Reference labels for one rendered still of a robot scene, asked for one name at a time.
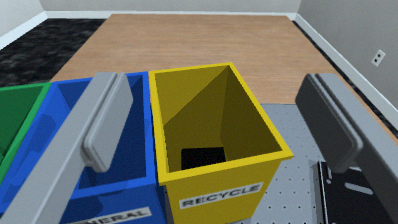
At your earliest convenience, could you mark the green bin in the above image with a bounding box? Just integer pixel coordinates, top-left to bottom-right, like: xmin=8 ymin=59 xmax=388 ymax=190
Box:
xmin=0 ymin=82 xmax=52 ymax=186

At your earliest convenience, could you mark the blue bin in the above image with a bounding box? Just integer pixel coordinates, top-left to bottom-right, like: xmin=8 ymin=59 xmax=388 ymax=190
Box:
xmin=0 ymin=71 xmax=167 ymax=224

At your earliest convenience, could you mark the black well plate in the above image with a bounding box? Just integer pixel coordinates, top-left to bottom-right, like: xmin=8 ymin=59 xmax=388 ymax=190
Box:
xmin=181 ymin=147 xmax=226 ymax=170

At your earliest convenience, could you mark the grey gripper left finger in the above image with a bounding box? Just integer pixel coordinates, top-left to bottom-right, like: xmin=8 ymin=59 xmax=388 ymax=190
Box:
xmin=0 ymin=72 xmax=133 ymax=224

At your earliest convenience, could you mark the yellow recycle bin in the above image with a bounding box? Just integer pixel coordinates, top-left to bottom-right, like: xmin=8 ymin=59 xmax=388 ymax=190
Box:
xmin=149 ymin=62 xmax=294 ymax=224

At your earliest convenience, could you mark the grey flat base plate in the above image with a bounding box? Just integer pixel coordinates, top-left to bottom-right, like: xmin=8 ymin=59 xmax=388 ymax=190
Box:
xmin=227 ymin=103 xmax=325 ymax=224

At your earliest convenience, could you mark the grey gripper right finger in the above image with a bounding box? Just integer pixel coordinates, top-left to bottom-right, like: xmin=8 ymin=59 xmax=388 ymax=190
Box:
xmin=295 ymin=73 xmax=398 ymax=224

